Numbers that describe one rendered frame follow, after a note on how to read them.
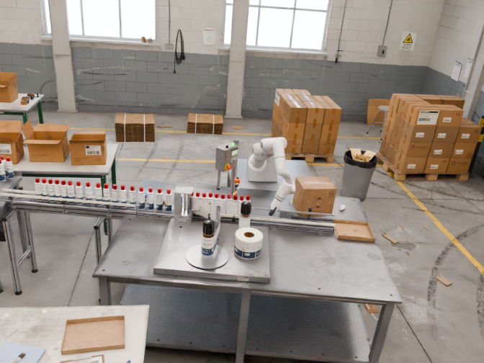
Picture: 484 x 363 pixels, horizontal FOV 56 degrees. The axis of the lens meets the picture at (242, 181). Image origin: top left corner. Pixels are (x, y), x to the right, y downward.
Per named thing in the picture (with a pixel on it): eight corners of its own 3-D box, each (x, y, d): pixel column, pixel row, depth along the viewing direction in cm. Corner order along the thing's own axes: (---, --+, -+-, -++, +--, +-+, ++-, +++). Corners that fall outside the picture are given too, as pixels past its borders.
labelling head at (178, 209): (173, 221, 364) (173, 192, 353) (176, 212, 376) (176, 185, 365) (191, 222, 364) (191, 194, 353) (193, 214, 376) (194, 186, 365)
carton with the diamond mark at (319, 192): (299, 216, 394) (303, 189, 382) (292, 202, 415) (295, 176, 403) (331, 215, 399) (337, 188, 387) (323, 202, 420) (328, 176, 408)
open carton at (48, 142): (21, 167, 455) (16, 132, 439) (35, 147, 502) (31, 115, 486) (68, 167, 462) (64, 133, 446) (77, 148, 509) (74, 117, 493)
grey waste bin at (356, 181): (343, 204, 604) (351, 162, 577) (333, 189, 642) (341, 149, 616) (373, 204, 610) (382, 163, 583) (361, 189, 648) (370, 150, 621)
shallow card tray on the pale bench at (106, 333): (60, 355, 246) (60, 351, 244) (66, 323, 267) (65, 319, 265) (124, 348, 253) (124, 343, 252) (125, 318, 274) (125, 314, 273)
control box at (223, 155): (214, 168, 365) (215, 147, 357) (227, 163, 377) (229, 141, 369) (224, 172, 360) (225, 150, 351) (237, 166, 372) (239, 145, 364)
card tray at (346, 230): (337, 238, 369) (338, 235, 367) (333, 222, 392) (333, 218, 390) (374, 242, 369) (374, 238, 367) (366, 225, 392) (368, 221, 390)
